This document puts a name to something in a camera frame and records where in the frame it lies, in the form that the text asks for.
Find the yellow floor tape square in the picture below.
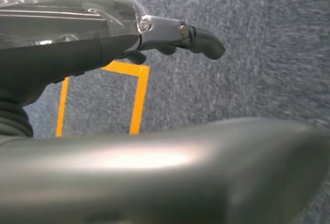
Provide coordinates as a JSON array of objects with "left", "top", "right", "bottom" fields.
[{"left": 55, "top": 60, "right": 150, "bottom": 138}]

